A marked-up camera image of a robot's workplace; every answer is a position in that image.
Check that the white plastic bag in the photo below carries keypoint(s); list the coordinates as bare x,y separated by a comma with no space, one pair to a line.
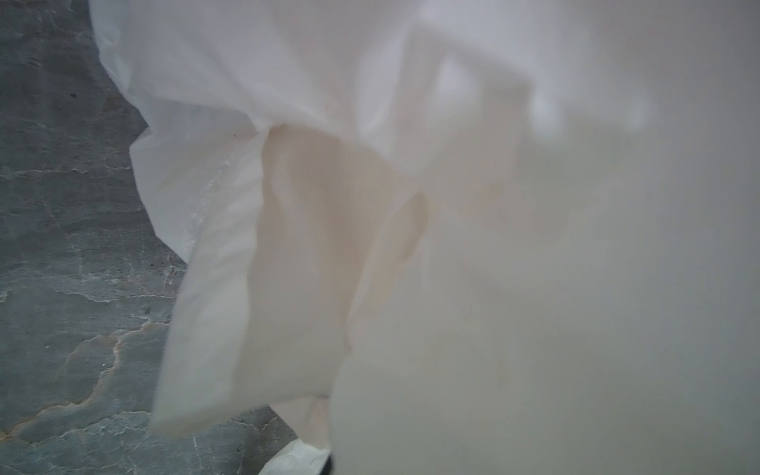
456,237

